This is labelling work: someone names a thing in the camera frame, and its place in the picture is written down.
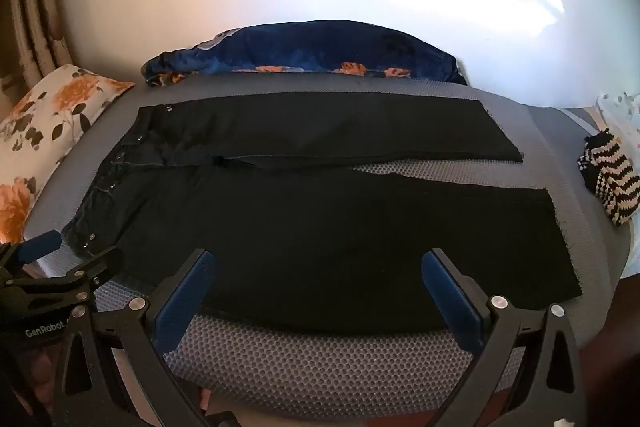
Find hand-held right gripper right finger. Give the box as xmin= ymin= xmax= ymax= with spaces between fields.
xmin=421 ymin=248 xmax=585 ymax=427

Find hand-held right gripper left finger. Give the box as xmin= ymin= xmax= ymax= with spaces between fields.
xmin=52 ymin=248 xmax=236 ymax=427

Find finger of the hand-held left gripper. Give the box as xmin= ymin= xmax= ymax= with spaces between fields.
xmin=0 ymin=229 xmax=64 ymax=269
xmin=59 ymin=246 xmax=124 ymax=295

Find black pants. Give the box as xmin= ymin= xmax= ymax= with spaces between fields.
xmin=62 ymin=91 xmax=583 ymax=338

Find white floral pillow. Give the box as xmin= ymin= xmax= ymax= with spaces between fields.
xmin=0 ymin=64 xmax=136 ymax=245

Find grey mesh mat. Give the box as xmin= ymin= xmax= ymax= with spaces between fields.
xmin=22 ymin=72 xmax=632 ymax=420

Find black white striped knitted cloth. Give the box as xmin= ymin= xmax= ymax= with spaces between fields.
xmin=577 ymin=128 xmax=640 ymax=228

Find beige curtain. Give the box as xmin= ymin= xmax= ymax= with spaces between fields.
xmin=0 ymin=0 xmax=76 ymax=80

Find white patterned cloth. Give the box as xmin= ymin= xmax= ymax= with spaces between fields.
xmin=595 ymin=91 xmax=640 ymax=158

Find blue floral blanket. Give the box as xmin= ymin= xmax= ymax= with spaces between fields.
xmin=141 ymin=20 xmax=467 ymax=88

